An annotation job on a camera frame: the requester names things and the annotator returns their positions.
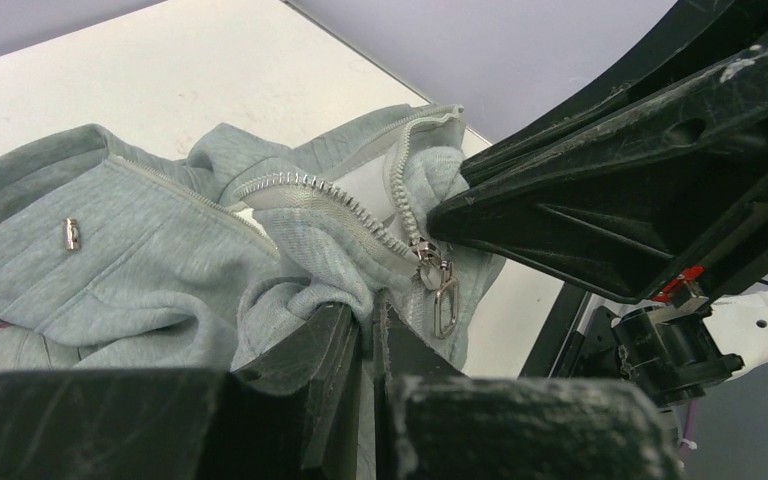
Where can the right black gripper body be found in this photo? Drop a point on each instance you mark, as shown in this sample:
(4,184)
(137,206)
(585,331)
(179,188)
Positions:
(680,344)

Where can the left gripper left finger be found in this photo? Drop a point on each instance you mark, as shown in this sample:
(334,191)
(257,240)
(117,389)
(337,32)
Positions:
(292,413)

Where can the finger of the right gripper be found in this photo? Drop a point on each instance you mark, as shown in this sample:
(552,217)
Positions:
(691,36)
(622,208)

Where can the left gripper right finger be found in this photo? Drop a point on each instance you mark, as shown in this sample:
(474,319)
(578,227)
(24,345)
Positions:
(433,422)

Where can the silver zipper pull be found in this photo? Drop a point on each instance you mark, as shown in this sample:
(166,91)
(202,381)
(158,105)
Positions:
(437,274)

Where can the grey zip-up jacket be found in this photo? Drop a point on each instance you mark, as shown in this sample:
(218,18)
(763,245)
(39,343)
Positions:
(111,256)

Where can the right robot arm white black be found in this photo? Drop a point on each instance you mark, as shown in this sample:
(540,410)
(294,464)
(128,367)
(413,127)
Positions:
(646,193)

